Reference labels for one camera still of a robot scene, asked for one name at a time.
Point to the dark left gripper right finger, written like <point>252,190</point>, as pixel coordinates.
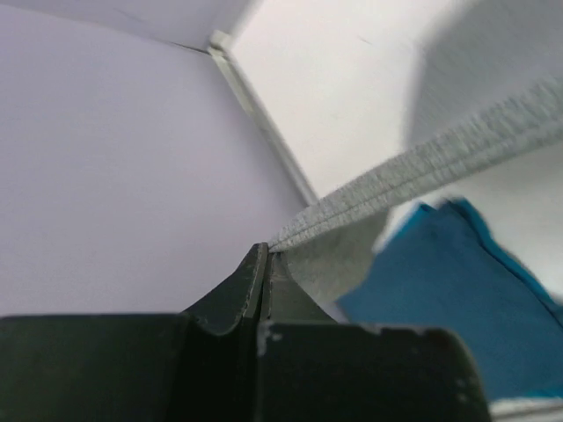
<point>312,368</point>

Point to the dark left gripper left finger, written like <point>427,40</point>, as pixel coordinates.
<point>195,365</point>

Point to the grey t shirt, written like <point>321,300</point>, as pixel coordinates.
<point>327,248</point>

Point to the folded blue t shirt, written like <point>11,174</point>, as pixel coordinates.
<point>444,269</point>

